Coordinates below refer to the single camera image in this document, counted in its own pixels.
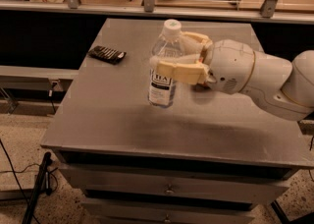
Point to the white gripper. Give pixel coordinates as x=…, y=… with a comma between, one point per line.
x=230, y=66

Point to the clear plastic water bottle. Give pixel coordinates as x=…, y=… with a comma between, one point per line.
x=166, y=51

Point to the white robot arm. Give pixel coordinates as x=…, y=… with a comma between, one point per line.
x=269, y=89

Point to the black chip bag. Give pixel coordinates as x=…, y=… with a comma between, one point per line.
x=108, y=55

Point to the grey drawer cabinet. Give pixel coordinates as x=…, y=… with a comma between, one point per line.
x=221, y=153

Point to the upper drawer knob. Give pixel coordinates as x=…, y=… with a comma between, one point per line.
x=169, y=191

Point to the drawer knob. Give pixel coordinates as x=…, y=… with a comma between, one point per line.
x=169, y=191
x=167, y=219

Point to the lower drawer knob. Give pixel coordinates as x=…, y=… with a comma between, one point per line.
x=167, y=219

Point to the grey low bench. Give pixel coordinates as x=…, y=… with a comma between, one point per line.
x=36, y=78

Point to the black tripod leg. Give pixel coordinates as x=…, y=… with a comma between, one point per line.
x=42, y=176

